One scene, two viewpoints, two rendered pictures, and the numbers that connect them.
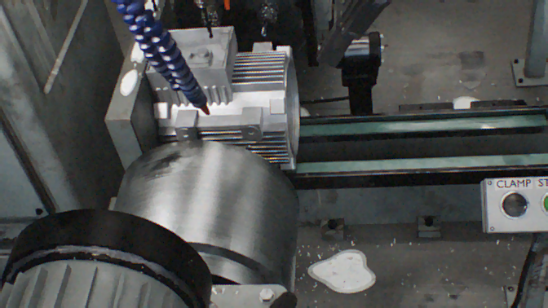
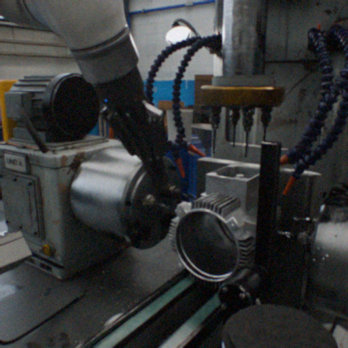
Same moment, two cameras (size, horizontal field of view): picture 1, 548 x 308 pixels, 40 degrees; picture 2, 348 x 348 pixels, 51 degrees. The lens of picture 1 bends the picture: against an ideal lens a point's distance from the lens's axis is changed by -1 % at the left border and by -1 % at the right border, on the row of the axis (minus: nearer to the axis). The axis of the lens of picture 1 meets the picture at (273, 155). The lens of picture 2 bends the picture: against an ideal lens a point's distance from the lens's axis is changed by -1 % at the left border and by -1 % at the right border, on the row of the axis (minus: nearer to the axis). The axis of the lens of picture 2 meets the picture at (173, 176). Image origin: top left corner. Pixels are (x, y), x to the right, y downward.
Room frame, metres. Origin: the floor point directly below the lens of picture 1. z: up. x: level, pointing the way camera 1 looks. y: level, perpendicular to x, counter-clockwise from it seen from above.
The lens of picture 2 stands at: (1.10, -0.72, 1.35)
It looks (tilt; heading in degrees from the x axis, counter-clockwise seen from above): 15 degrees down; 113
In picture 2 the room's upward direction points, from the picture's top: straight up
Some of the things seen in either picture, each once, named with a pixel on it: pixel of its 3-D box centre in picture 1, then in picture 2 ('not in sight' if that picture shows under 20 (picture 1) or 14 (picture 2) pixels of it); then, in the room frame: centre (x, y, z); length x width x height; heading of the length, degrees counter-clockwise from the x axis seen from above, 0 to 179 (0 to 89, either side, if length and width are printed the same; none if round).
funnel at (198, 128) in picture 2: not in sight; (209, 144); (0.39, 1.60, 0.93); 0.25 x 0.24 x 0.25; 75
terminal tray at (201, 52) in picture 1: (195, 67); (237, 187); (0.92, 0.09, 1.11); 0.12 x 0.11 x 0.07; 77
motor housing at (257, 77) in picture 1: (232, 110); (228, 230); (0.91, 0.05, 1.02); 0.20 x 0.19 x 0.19; 77
